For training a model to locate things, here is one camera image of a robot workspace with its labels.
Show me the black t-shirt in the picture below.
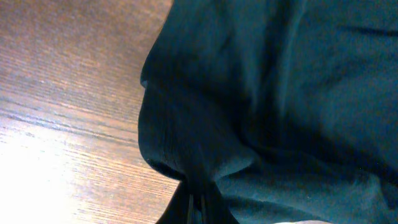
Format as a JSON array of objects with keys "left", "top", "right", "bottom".
[{"left": 138, "top": 0, "right": 397, "bottom": 223}]

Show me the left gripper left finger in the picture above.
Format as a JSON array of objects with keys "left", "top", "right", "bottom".
[{"left": 156, "top": 182, "right": 195, "bottom": 224}]

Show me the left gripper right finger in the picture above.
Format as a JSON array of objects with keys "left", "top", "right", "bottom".
[{"left": 200, "top": 183, "right": 239, "bottom": 224}]

